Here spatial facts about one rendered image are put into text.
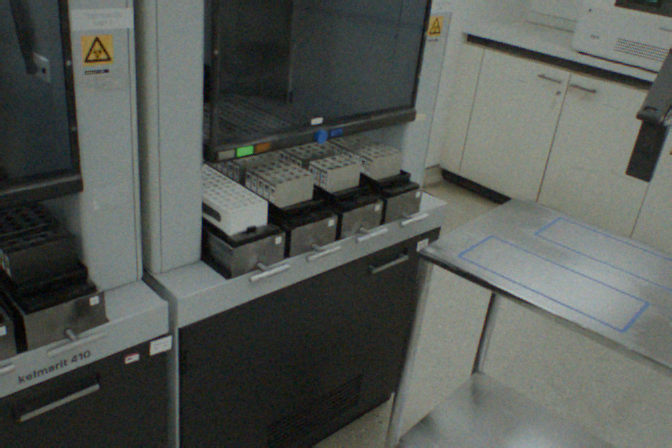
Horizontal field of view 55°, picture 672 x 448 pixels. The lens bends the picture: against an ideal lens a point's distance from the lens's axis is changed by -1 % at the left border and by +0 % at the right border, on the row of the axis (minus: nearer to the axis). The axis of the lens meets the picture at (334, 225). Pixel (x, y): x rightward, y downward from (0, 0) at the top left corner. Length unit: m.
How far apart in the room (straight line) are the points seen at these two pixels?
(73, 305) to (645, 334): 0.99
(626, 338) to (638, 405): 1.31
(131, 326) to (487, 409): 0.99
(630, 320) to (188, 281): 0.84
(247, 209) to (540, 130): 2.40
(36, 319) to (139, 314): 0.19
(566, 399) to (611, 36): 1.70
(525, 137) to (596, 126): 0.39
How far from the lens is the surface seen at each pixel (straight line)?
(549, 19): 4.17
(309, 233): 1.43
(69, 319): 1.18
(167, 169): 1.25
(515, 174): 3.64
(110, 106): 1.16
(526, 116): 3.55
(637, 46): 3.29
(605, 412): 2.45
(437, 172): 3.94
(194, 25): 1.21
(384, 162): 1.65
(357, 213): 1.52
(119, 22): 1.14
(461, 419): 1.78
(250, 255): 1.34
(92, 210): 1.21
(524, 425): 1.83
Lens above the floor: 1.45
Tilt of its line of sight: 27 degrees down
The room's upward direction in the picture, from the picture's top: 7 degrees clockwise
